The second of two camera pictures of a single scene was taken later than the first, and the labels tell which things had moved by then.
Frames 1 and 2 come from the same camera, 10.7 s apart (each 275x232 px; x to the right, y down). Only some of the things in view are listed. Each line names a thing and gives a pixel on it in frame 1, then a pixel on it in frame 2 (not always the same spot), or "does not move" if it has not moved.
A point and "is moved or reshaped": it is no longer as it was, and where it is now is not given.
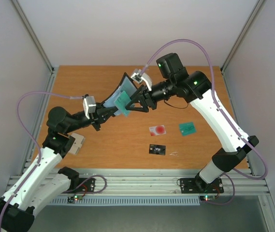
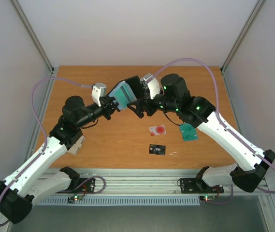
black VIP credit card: (158, 149) does not move
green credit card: (122, 100) -> (189, 132)
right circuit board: (207, 198) does not move
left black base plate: (88, 186) does not move
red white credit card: (157, 130) does not move
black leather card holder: (126, 85) is moved or reshaped
